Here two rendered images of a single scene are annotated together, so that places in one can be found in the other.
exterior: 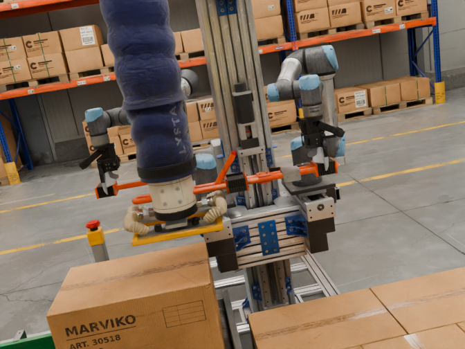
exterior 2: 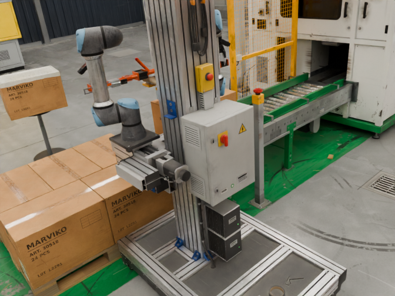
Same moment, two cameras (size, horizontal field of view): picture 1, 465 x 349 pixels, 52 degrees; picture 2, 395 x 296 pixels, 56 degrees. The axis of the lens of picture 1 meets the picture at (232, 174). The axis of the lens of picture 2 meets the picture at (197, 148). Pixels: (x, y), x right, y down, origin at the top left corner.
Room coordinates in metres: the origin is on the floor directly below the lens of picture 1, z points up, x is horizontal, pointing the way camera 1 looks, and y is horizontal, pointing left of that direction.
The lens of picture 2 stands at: (4.21, -1.19, 1.93)
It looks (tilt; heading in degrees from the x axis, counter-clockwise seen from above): 26 degrees down; 146
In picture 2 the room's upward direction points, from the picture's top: 6 degrees counter-clockwise
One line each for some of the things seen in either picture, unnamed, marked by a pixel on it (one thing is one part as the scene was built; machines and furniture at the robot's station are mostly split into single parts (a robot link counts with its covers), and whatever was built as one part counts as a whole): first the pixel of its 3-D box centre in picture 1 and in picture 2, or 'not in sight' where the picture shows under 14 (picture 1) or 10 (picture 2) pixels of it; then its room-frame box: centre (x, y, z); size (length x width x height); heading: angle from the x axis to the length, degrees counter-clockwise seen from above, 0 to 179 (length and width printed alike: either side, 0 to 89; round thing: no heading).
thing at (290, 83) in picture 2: not in sight; (261, 93); (1.41, 1.60, 0.60); 1.60 x 0.10 x 0.09; 95
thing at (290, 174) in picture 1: (290, 174); (113, 83); (1.81, -0.22, 1.24); 0.07 x 0.07 x 0.04; 2
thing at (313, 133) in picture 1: (313, 131); not in sight; (1.82, -0.34, 1.39); 0.09 x 0.08 x 0.12; 92
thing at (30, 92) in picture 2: not in sight; (32, 91); (-0.11, -0.42, 0.82); 0.60 x 0.40 x 0.40; 87
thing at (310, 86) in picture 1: (310, 90); not in sight; (1.83, -0.34, 1.55); 0.09 x 0.08 x 0.11; 162
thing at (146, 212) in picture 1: (176, 209); not in sight; (1.79, 0.24, 1.18); 0.34 x 0.25 x 0.06; 92
